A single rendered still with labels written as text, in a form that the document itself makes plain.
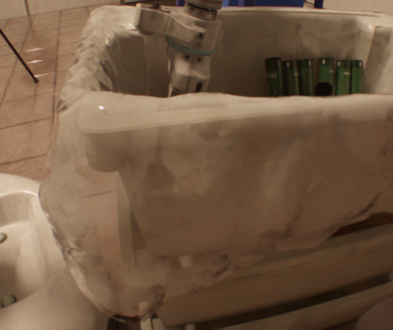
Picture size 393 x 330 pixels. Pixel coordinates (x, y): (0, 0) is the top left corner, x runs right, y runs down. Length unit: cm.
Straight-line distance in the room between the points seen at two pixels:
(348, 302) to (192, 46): 56
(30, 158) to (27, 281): 93
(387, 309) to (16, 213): 99
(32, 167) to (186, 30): 110
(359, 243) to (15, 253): 62
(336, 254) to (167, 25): 41
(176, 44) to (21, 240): 50
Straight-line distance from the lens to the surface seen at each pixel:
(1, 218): 78
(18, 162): 152
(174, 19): 49
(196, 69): 50
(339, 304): 70
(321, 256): 48
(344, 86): 71
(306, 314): 67
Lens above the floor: 81
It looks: 39 degrees down
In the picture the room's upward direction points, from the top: straight up
